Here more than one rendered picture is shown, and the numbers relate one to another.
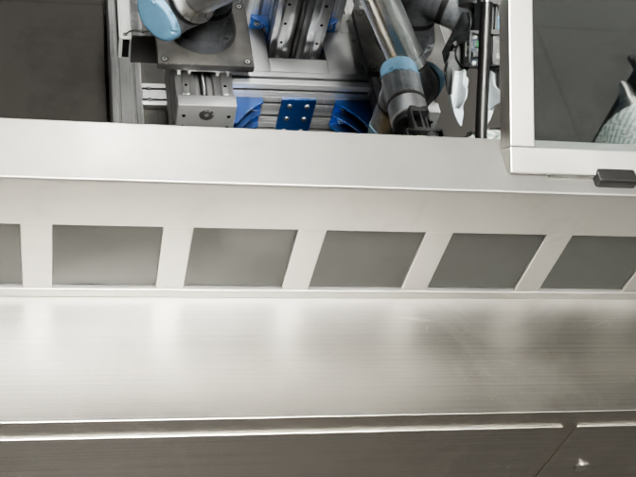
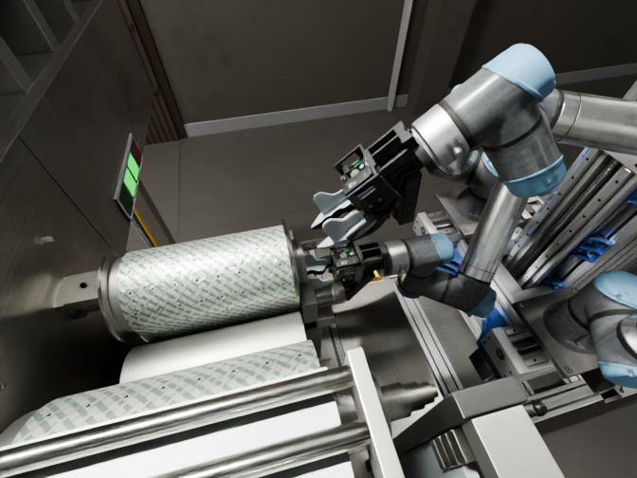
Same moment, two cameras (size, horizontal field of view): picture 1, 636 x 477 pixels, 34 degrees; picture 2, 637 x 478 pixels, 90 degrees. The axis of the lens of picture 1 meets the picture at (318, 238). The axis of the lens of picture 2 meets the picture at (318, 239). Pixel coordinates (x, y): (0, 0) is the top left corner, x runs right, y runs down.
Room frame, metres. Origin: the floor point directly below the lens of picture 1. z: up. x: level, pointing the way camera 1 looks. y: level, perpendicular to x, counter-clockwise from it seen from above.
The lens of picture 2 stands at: (1.39, -0.52, 1.68)
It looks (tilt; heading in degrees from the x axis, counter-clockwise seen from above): 51 degrees down; 98
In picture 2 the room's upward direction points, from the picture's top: straight up
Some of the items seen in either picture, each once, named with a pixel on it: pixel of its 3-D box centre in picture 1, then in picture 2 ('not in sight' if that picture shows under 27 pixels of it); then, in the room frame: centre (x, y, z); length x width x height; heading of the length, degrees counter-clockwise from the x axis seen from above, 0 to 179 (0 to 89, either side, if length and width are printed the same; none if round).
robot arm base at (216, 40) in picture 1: (204, 15); (480, 198); (1.87, 0.40, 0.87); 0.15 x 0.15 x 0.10
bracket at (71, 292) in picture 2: not in sight; (81, 288); (1.02, -0.34, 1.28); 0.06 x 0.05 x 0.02; 21
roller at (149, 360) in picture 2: not in sight; (226, 367); (1.22, -0.39, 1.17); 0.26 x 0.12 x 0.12; 21
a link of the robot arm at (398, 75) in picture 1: (401, 87); (424, 252); (1.57, -0.07, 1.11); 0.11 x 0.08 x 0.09; 21
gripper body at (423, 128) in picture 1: (417, 144); (357, 263); (1.42, -0.12, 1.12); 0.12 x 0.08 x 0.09; 21
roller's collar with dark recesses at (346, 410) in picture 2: not in sight; (350, 413); (1.41, -0.46, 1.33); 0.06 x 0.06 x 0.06; 21
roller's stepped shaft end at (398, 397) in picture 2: not in sight; (408, 397); (1.46, -0.43, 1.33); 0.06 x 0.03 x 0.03; 21
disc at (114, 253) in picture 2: not in sight; (126, 294); (1.06, -0.32, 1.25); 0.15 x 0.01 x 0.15; 111
